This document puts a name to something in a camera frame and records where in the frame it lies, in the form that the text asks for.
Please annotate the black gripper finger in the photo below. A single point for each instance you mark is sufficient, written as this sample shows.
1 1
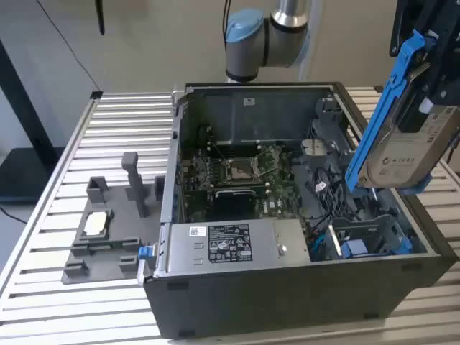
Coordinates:
413 118

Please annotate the hard disk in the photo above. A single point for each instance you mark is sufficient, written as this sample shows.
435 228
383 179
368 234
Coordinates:
402 158
354 248

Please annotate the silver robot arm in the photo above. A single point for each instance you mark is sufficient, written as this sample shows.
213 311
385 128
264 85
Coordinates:
248 50

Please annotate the green motherboard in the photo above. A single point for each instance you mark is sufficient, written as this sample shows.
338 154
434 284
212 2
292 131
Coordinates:
284 194

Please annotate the CPU socket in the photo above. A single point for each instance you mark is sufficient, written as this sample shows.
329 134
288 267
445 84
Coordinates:
239 170

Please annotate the locking lever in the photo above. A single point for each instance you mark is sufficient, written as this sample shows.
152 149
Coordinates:
220 150

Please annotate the silver power supply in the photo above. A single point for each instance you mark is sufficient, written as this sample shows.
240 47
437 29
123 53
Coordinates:
262 248

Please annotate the black open PC case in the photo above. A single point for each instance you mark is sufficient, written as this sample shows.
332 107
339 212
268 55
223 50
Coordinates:
251 305

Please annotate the blue case latch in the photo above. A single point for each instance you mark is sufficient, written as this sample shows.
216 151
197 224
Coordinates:
145 251

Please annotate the grey parts rack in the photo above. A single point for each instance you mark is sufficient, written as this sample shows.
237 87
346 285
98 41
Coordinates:
118 224

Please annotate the black table corner cap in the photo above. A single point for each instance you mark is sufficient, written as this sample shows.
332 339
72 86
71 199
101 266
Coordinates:
96 95

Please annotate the black rod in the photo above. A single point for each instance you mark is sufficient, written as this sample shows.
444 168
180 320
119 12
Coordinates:
100 18

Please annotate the green RAM stick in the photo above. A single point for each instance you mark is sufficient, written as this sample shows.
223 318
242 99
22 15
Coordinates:
108 245

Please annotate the silver CPU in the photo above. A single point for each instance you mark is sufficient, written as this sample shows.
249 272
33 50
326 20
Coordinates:
96 223

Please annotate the black monitor stand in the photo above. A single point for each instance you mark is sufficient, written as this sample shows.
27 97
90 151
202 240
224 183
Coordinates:
21 108

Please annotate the silver metal bracket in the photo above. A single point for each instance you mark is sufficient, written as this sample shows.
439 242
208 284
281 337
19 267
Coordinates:
314 146

